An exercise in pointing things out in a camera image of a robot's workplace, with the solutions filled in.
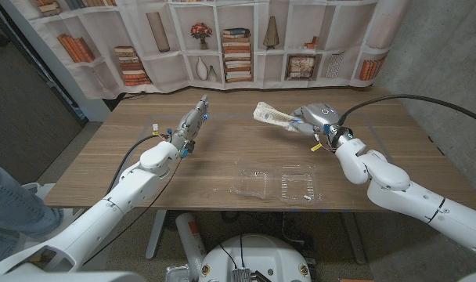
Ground person in blue jeans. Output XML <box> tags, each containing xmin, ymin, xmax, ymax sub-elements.
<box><xmin>0</xmin><ymin>158</ymin><xmax>65</xmax><ymax>267</ymax></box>

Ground white roll with orange label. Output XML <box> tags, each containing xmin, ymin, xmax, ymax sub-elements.
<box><xmin>175</xmin><ymin>212</ymin><xmax>207</xmax><ymax>275</ymax></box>

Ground black floor cables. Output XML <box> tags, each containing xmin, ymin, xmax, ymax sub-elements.
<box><xmin>222</xmin><ymin>211</ymin><xmax>316</xmax><ymax>255</ymax></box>

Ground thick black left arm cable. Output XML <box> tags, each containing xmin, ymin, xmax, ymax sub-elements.
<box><xmin>106</xmin><ymin>132</ymin><xmax>172</xmax><ymax>195</ymax></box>

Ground dark textured door panel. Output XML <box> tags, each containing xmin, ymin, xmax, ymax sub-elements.
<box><xmin>0</xmin><ymin>3</ymin><xmax>87</xmax><ymax>187</ymax></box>

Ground grey table leg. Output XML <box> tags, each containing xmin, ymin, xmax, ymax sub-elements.
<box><xmin>341</xmin><ymin>211</ymin><xmax>367</xmax><ymax>266</ymax></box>
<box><xmin>145</xmin><ymin>210</ymin><xmax>168</xmax><ymax>261</ymax></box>

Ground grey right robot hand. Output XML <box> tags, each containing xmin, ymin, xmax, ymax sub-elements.
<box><xmin>290</xmin><ymin>103</ymin><xmax>347</xmax><ymax>146</ymax></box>

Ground white robot shoulder cover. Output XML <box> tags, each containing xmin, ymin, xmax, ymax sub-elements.
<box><xmin>0</xmin><ymin>271</ymin><xmax>147</xmax><ymax>282</ymax></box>

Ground clear plastic clamshell container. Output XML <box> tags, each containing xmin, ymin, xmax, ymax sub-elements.
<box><xmin>229</xmin><ymin>158</ymin><xmax>325</xmax><ymax>205</ymax></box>

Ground thin black left arm wire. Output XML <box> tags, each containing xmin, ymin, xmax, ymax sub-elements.
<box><xmin>82</xmin><ymin>155</ymin><xmax>184</xmax><ymax>265</ymax></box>

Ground printed bookshelf backdrop cloth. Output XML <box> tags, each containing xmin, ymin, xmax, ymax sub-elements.
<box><xmin>9</xmin><ymin>0</ymin><xmax>413</xmax><ymax>99</ymax></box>

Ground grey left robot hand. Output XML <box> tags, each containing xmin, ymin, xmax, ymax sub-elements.
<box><xmin>170</xmin><ymin>94</ymin><xmax>210</xmax><ymax>150</ymax></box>

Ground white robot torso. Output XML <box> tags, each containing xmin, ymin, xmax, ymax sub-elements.
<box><xmin>198</xmin><ymin>233</ymin><xmax>312</xmax><ymax>282</ymax></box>

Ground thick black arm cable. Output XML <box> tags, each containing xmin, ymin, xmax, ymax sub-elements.
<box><xmin>337</xmin><ymin>93</ymin><xmax>476</xmax><ymax>128</ymax></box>
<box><xmin>106</xmin><ymin>132</ymin><xmax>172</xmax><ymax>195</ymax></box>

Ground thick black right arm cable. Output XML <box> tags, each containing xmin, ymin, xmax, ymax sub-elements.
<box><xmin>337</xmin><ymin>93</ymin><xmax>476</xmax><ymax>128</ymax></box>

